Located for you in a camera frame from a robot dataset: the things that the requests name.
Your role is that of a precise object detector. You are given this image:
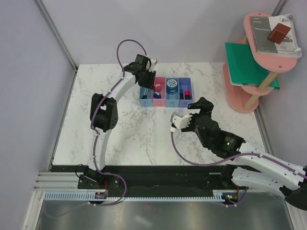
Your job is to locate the blue eraser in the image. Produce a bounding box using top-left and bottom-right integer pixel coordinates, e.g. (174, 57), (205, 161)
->
(153, 92), (162, 99)

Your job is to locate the pink bin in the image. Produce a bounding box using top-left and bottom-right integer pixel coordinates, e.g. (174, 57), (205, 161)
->
(153, 77), (166, 107)

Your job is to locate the grey setup guide booklet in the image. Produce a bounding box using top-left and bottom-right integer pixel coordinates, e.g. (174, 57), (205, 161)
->
(249, 16), (277, 53)

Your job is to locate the purple bin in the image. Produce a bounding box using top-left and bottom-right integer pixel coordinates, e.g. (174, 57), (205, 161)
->
(178, 78), (193, 108)

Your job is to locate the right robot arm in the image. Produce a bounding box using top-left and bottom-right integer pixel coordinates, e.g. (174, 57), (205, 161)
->
(180, 97), (307, 210)

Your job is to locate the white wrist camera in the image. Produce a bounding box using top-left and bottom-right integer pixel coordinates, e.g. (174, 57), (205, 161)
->
(146, 58), (158, 72)
(170, 112), (192, 132)

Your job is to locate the pink eraser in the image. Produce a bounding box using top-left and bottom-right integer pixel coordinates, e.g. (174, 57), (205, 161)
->
(154, 84), (162, 92)

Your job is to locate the dark red card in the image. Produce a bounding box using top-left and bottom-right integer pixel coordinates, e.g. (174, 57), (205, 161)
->
(268, 23), (291, 44)

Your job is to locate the green folder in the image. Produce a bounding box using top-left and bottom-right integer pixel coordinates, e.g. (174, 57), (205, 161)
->
(225, 43), (269, 87)

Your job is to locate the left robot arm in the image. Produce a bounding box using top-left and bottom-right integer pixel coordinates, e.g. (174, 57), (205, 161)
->
(87, 55), (157, 171)

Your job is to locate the white spiral notebook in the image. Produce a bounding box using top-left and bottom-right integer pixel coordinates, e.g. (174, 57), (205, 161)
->
(269, 14), (302, 58)

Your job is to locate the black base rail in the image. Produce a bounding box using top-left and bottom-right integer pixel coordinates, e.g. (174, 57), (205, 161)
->
(51, 164), (237, 197)

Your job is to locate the pink two-tier stand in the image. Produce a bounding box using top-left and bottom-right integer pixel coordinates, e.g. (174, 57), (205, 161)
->
(223, 12), (298, 113)

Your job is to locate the white slotted cable duct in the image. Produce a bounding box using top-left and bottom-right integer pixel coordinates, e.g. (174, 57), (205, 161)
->
(44, 191), (238, 202)

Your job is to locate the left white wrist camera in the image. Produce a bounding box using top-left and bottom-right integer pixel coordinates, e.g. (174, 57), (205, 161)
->
(146, 58), (158, 72)

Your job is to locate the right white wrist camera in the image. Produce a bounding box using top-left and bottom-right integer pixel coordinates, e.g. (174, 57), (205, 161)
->
(170, 112), (192, 132)

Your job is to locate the light blue bin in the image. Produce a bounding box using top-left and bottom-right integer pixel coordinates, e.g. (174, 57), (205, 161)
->
(139, 87), (154, 107)
(166, 78), (179, 107)

